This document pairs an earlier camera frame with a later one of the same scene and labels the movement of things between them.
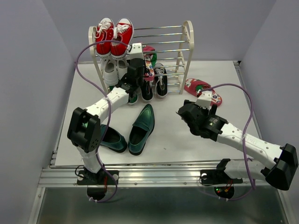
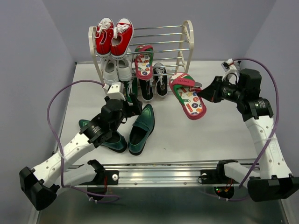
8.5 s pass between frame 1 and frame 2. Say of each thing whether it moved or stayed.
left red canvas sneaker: stayed
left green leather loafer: stayed
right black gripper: moved
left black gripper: moved
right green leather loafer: stayed
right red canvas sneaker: stayed
